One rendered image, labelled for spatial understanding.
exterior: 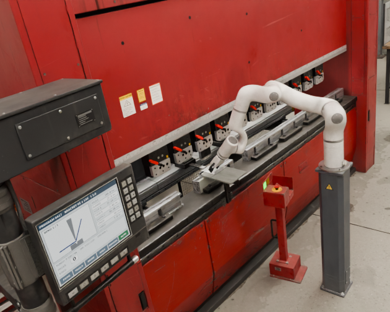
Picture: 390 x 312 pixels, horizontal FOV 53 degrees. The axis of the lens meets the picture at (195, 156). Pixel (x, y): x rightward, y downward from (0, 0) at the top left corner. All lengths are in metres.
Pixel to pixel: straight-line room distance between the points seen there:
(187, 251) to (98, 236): 1.16
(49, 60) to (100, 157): 0.48
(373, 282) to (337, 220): 0.71
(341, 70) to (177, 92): 2.38
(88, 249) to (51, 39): 0.84
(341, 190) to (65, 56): 1.82
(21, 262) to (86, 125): 0.53
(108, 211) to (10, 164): 0.42
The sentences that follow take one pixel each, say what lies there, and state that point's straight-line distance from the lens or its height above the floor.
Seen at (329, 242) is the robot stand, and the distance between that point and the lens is 2.92.
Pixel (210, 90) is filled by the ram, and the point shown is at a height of 1.55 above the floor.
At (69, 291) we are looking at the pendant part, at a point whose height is 1.28.
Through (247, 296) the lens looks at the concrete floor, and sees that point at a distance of 3.19.
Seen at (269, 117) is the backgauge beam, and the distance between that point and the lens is 3.73.
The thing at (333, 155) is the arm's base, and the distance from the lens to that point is 2.59.
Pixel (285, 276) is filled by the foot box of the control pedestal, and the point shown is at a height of 0.03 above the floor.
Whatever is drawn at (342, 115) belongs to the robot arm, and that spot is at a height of 1.38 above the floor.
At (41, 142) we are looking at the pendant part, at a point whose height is 1.82.
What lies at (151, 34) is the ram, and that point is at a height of 1.98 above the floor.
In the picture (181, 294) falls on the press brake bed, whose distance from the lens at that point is 2.74.
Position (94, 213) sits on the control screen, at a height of 1.50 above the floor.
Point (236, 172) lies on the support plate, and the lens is 2.69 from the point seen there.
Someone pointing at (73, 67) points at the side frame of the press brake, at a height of 1.96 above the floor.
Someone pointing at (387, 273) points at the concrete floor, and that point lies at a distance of 3.41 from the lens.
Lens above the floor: 2.21
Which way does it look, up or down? 24 degrees down
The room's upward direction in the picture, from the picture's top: 10 degrees counter-clockwise
